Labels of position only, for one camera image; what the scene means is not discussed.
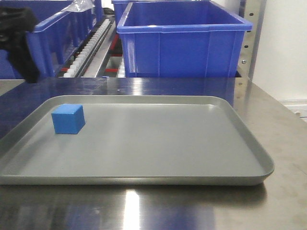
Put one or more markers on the perforated metal shelf post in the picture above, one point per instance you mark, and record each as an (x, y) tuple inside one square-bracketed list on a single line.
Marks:
[(253, 11)]

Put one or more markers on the clear plastic bag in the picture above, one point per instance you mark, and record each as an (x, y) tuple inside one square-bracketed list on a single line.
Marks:
[(79, 6)]

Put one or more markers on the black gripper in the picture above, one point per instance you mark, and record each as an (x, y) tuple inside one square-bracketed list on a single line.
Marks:
[(14, 24)]

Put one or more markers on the blue plastic bin right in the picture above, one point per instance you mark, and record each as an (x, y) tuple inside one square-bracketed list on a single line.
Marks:
[(180, 39)]

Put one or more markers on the white roller conveyor rail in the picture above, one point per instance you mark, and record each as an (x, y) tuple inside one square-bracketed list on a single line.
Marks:
[(80, 65)]

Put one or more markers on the blue foam cube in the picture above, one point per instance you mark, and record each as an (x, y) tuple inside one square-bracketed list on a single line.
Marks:
[(68, 119)]

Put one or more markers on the blue plastic bin left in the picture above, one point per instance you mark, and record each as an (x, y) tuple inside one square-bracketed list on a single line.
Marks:
[(58, 33)]

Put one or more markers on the blue plastic bin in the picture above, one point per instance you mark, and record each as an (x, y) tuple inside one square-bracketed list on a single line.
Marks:
[(180, 39), (58, 33)]

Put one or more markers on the grey metal tray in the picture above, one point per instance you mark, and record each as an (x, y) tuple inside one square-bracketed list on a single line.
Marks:
[(197, 140)]

